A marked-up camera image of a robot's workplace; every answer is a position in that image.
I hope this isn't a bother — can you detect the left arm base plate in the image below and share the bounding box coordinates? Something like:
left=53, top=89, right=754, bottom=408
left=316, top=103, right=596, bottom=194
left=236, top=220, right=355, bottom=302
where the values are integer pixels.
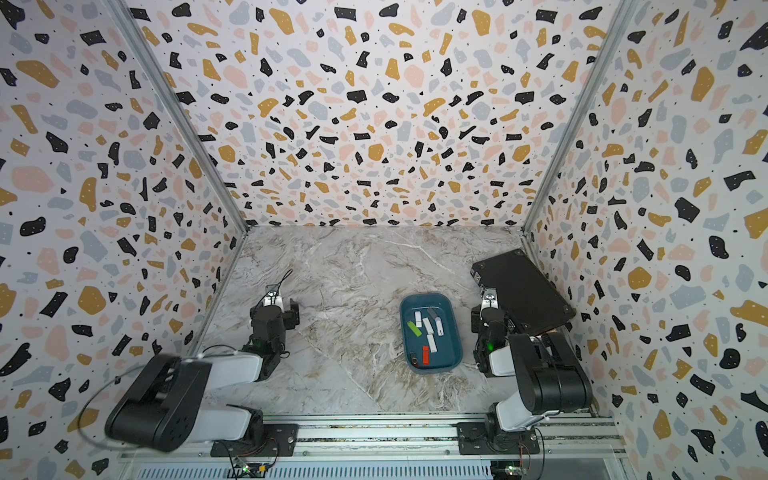
left=210, top=423, right=299, bottom=460

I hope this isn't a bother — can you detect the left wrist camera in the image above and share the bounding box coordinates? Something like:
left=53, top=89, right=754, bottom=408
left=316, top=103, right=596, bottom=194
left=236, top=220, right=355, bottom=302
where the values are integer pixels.
left=262, top=289, right=283, bottom=309

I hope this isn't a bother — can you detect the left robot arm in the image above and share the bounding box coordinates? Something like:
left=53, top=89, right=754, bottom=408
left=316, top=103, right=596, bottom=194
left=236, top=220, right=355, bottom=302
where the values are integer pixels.
left=104, top=293, right=300, bottom=456

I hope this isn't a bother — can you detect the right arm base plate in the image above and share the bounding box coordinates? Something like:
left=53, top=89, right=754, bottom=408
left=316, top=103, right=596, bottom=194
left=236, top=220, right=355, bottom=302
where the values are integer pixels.
left=456, top=422, right=540, bottom=455

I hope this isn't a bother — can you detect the white usb flash drive long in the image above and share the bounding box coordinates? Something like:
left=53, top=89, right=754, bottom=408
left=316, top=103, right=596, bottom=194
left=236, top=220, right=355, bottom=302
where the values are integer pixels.
left=427, top=334, right=438, bottom=354

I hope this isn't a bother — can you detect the teal plastic storage box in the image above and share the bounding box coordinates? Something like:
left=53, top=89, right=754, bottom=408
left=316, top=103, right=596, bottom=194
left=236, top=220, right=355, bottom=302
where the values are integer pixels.
left=400, top=292, right=464, bottom=375

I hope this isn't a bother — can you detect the right frame post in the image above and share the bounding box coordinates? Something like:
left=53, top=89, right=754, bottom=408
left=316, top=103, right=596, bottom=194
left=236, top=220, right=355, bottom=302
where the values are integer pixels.
left=522, top=0, right=638, bottom=237

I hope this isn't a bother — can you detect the left frame post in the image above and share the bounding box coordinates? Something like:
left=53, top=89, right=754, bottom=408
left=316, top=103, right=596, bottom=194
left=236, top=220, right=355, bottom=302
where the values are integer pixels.
left=103, top=0, right=248, bottom=235

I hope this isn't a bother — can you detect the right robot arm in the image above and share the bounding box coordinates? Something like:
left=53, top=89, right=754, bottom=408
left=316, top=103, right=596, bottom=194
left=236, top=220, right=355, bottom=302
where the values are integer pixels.
left=471, top=302, right=593, bottom=438

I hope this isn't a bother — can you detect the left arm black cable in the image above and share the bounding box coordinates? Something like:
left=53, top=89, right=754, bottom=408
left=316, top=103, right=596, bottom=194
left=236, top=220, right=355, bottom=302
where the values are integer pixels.
left=76, top=362, right=148, bottom=451

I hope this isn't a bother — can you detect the black flat case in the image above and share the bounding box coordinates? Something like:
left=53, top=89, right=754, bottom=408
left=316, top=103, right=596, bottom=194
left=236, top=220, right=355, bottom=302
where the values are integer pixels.
left=470, top=248, right=576, bottom=336

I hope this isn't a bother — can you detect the frame post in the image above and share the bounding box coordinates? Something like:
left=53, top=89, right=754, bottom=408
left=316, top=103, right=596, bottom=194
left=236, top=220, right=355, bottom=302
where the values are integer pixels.
left=522, top=0, right=638, bottom=237
left=103, top=0, right=248, bottom=235

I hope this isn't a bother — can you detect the green usb flash drive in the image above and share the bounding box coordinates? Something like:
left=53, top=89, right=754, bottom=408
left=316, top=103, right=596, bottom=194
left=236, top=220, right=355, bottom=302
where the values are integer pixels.
left=407, top=321, right=422, bottom=337

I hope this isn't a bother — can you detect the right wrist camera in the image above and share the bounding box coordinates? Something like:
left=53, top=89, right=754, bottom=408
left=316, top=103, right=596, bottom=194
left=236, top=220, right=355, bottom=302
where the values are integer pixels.
left=480, top=287, right=499, bottom=310

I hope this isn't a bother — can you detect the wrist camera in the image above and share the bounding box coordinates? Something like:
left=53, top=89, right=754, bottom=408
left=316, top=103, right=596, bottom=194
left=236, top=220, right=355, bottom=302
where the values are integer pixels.
left=262, top=289, right=283, bottom=309
left=480, top=287, right=499, bottom=310

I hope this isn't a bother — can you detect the aluminium mounting rail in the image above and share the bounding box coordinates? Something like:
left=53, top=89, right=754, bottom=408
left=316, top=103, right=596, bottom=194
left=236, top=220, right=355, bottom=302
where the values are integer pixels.
left=118, top=413, right=635, bottom=479

